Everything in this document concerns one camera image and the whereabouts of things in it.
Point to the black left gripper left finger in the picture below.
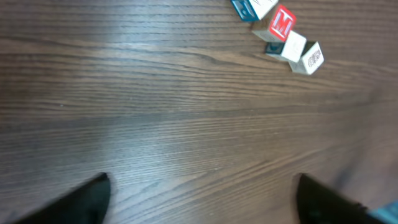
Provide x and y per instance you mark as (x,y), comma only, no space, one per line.
(87,204)

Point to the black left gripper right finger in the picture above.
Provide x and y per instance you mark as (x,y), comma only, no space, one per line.
(316,203)

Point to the cow picture number 2 block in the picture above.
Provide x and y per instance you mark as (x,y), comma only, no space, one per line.
(310,60)

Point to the red Q wooden block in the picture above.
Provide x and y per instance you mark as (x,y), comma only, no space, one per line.
(290,50)

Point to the red M letter block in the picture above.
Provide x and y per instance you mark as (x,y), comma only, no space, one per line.
(276,25)

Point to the blue-sided picture block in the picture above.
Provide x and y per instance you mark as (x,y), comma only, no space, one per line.
(253,10)

